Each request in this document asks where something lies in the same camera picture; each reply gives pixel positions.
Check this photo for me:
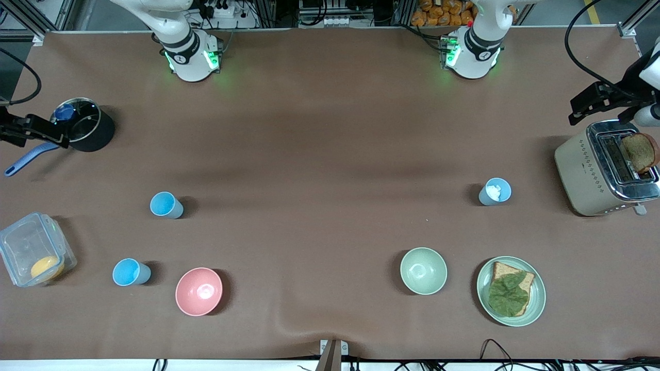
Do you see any blue cup holding white paper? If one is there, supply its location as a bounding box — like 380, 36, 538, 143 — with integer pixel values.
478, 178, 512, 206

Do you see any plain blue cup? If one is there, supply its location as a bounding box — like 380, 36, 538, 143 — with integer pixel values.
150, 192, 184, 220
112, 258, 152, 286

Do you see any glass lid with blue knob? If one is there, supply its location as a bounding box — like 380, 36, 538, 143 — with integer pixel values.
51, 98, 101, 144

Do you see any dark toasted bread slice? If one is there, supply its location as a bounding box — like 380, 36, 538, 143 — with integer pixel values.
621, 133, 659, 174

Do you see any beige and chrome toaster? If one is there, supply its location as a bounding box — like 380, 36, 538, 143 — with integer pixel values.
555, 120, 660, 217

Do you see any clear plastic food container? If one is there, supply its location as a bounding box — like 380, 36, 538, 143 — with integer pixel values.
0, 212, 77, 288

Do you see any yellow orange food piece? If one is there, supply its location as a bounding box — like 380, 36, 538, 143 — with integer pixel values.
30, 256, 65, 281

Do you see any orange snack bag pile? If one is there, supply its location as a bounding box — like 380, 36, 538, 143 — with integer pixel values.
411, 0, 477, 27

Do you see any brown bread slice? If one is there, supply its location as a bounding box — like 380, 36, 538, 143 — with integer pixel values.
490, 261, 536, 317

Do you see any pale green plate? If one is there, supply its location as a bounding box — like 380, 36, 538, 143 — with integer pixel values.
476, 256, 546, 327

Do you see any green lettuce leaf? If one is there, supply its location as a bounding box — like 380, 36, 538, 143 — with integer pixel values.
488, 272, 530, 317

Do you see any white power strip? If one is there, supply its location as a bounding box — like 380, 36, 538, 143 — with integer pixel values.
199, 0, 258, 29

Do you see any pink bowl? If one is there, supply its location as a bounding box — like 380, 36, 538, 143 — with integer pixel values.
175, 267, 223, 316

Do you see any pale green bowl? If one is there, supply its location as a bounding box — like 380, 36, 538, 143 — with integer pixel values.
400, 248, 448, 295

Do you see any black saucepan with blue handle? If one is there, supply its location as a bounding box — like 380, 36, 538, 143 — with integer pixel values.
4, 98, 115, 177

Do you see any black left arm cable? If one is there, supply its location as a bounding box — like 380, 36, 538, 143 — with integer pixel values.
564, 0, 640, 101

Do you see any black floor cable bundle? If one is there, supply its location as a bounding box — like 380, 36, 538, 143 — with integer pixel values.
397, 339, 660, 371

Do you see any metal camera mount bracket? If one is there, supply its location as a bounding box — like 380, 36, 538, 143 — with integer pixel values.
319, 339, 349, 371

